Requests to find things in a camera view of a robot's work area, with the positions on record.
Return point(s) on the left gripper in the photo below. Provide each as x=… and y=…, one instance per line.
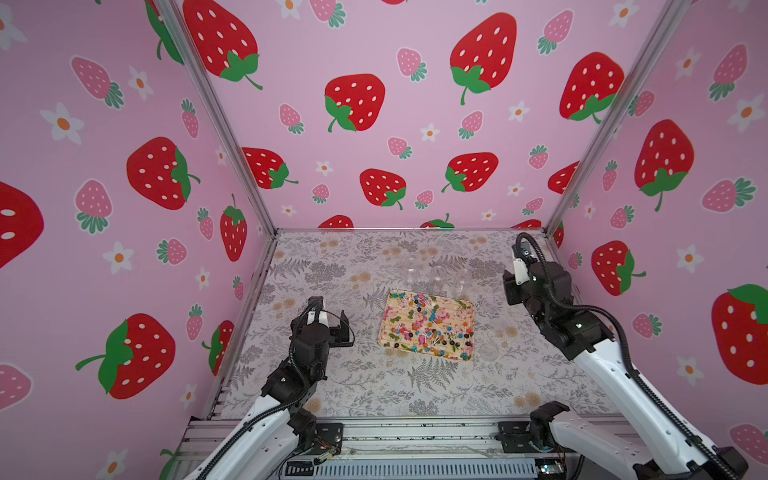
x=332, y=335

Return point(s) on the clear candy jar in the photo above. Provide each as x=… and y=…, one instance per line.
x=437, y=276
x=463, y=284
x=413, y=274

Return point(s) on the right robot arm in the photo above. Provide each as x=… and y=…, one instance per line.
x=671, y=447

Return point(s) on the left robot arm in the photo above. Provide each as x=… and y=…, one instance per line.
x=278, y=426

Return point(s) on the poured candies on tray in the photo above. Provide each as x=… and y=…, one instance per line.
x=429, y=327

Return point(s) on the floral yellow tray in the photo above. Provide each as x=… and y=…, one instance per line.
x=427, y=324

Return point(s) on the white vented strip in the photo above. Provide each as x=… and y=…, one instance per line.
x=524, y=468

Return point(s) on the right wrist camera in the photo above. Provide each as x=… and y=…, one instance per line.
x=520, y=265

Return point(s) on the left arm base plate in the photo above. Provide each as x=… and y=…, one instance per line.
x=321, y=438

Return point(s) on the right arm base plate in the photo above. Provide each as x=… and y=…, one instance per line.
x=528, y=441

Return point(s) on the aluminium front rail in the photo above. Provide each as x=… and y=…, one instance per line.
x=377, y=436

